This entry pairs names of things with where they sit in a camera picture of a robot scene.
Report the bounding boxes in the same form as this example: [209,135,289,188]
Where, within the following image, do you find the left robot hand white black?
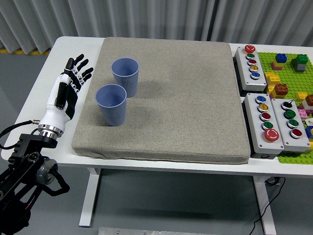
[38,53,95,135]

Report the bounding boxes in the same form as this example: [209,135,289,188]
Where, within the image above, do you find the blue ribbed plastic cup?
[94,84,128,127]
[111,57,140,98]

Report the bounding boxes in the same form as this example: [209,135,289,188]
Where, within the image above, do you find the white table leg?
[253,175,277,235]
[78,167,101,227]

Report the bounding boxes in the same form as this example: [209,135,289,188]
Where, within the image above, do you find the grey-brown fabric mat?
[71,36,252,165]

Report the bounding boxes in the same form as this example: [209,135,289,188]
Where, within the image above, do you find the grey pleated curtain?
[0,0,313,53]

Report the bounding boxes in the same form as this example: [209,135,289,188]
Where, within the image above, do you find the grey five-button control box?
[234,45,268,93]
[244,93,286,155]

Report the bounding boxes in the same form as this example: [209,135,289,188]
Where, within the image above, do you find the brown orange brick stack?
[268,83,289,100]

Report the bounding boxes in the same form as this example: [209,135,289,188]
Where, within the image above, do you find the blue yellow pink brick stack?
[270,53,289,71]

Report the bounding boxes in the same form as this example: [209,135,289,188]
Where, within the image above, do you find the green brick baseplate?
[258,51,313,165]

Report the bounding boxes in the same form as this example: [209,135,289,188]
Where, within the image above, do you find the grey control box black knob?
[270,97,311,153]

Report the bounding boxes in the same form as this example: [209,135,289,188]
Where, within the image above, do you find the green grey brick stack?
[290,54,309,73]

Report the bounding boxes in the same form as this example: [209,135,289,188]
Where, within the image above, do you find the brown white pink brick stack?
[298,94,313,116]

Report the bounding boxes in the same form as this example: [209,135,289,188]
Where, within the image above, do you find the black floor cable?
[249,176,286,235]

